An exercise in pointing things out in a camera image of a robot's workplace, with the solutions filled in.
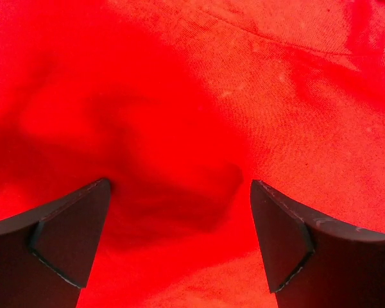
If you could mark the red t shirt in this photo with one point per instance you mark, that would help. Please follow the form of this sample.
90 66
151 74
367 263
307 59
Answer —
180 105

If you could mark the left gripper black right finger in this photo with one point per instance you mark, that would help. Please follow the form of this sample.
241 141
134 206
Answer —
314 260

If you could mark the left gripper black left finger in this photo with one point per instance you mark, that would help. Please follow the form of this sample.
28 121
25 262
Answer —
47 253

